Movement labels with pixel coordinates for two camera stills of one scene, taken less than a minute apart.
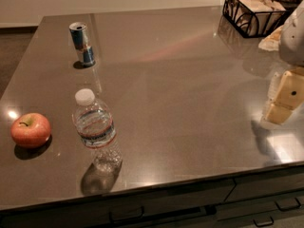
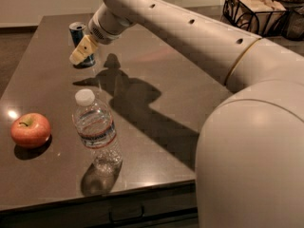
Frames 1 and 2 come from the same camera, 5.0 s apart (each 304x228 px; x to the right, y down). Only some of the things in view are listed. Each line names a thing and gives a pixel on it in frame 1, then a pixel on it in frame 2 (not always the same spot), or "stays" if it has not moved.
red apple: x=30 y=130 stays
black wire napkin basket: x=252 y=13 stays
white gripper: x=293 y=38 to x=102 y=32
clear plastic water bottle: x=97 y=129 stays
